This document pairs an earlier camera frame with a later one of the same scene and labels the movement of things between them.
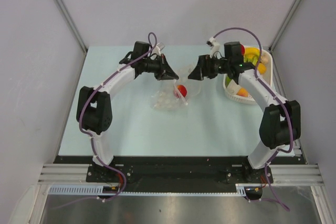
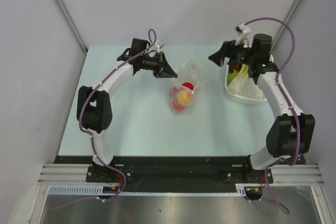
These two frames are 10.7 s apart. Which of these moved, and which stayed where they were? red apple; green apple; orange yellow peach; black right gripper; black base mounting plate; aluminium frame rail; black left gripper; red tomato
Moved: orange yellow peach; red apple; red tomato; black right gripper
Stayed: black base mounting plate; green apple; aluminium frame rail; black left gripper
